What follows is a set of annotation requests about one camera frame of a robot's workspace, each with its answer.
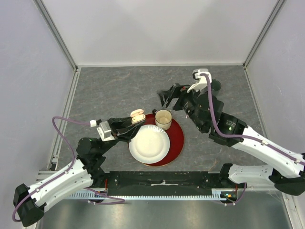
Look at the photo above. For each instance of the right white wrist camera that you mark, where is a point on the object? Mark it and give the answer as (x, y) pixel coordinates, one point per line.
(202, 77)

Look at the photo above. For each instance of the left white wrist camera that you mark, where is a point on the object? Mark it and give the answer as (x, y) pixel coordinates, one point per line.
(105, 131)

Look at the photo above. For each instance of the white paper plate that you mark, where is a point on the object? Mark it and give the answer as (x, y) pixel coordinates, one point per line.
(150, 145)

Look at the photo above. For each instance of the pink earbud charging case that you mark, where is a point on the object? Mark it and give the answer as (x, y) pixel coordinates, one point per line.
(137, 116)

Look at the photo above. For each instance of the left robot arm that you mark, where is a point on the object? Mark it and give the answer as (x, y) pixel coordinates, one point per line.
(84, 171)

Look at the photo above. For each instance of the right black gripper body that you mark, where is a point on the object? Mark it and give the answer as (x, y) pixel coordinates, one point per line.
(179, 91)

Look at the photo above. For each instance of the grey cable duct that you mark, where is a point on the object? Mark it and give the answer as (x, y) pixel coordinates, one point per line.
(216, 195)

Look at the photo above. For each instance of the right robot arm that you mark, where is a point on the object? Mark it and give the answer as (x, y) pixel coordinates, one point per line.
(283, 168)

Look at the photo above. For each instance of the red round tray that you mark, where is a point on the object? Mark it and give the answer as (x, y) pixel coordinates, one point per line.
(176, 137)

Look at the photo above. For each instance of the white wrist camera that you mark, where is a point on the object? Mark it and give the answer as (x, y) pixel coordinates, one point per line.
(105, 131)
(202, 77)

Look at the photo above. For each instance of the beige mug black handle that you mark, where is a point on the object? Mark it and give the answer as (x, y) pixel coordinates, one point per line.
(163, 118)

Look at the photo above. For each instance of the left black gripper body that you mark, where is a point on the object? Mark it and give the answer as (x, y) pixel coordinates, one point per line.
(116, 133)

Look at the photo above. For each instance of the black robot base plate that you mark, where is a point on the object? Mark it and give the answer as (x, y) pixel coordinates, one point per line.
(121, 179)

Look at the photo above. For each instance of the dark green cup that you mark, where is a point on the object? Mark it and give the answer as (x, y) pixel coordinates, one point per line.
(215, 87)

